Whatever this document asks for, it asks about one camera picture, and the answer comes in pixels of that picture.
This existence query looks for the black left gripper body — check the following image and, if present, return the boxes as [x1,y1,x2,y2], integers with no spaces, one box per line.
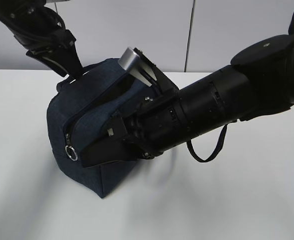
[13,28,76,59]

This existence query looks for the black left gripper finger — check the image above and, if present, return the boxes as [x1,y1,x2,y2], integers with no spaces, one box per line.
[54,45,83,78]
[26,51,69,77]

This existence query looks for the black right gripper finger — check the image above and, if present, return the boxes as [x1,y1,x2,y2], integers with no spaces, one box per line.
[81,138,140,169]

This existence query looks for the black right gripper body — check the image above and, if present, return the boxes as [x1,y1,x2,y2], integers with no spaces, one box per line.
[108,87,212,159]

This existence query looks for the navy blue fabric lunch bag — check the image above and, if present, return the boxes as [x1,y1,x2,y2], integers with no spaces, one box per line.
[47,58,150,198]

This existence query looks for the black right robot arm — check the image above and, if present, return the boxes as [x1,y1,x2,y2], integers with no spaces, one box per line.
[81,34,294,168]

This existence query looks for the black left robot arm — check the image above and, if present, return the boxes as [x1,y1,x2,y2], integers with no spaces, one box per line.
[0,0,83,78]

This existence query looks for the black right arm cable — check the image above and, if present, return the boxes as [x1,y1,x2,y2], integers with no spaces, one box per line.
[186,124,228,163]

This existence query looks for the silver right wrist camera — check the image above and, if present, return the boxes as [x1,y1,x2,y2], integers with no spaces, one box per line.
[118,46,180,93]

